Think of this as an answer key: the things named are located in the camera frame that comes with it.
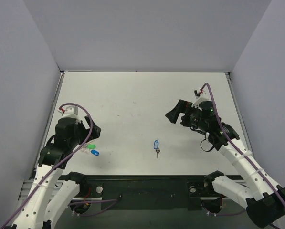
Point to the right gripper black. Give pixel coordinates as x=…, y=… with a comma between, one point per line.
x=186, y=114

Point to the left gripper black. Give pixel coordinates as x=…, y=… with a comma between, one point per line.
x=85, y=130

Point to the silver key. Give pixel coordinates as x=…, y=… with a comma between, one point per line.
x=157, y=151

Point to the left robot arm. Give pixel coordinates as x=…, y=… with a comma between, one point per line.
x=40, y=210

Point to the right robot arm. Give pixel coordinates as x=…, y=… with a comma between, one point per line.
x=262, y=197

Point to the bunch of keys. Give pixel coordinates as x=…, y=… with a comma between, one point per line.
x=84, y=149

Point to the dark blue key tag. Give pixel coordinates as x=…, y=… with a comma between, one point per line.
x=94, y=152

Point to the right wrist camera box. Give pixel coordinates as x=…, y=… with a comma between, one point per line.
x=201, y=95

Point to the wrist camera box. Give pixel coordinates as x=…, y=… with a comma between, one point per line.
x=71, y=110
x=201, y=95

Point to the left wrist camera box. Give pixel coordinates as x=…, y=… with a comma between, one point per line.
x=71, y=110

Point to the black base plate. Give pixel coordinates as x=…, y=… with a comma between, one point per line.
x=149, y=192

